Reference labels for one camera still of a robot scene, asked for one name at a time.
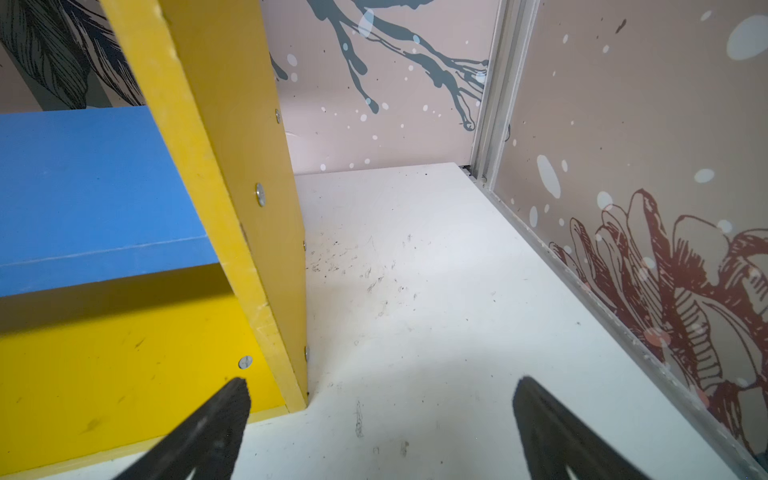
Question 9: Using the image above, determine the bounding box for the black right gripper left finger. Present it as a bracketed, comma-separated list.
[117, 378, 251, 480]

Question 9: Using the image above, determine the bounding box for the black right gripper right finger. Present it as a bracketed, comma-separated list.
[512, 376, 648, 480]

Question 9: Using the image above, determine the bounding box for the yellow blue pink bookshelf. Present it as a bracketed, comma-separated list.
[1, 1, 308, 479]

